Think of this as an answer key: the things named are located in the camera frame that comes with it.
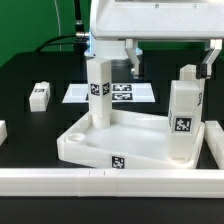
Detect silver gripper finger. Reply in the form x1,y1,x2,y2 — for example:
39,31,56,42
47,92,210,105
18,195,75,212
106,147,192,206
196,39,222,79

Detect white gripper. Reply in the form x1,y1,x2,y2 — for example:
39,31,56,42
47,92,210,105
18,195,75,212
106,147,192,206
90,0,224,79

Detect white desk top tray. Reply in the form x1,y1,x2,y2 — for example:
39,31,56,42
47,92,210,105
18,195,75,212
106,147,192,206
57,110,205,169

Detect white right fence block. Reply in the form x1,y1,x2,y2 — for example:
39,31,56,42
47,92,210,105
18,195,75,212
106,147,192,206
205,121,224,170

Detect white fence block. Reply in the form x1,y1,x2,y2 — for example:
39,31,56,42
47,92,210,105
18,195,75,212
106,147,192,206
205,121,224,170
0,120,7,146

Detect white left fence block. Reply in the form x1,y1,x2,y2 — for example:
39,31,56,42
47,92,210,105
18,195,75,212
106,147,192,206
0,120,7,146

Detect white marker base plate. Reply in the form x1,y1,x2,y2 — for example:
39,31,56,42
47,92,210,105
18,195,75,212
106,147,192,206
62,83,155,103

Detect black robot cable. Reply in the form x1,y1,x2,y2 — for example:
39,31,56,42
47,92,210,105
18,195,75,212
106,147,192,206
34,0,91,53

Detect white front fence rail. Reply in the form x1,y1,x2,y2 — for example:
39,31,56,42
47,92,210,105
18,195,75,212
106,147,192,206
0,168,224,198

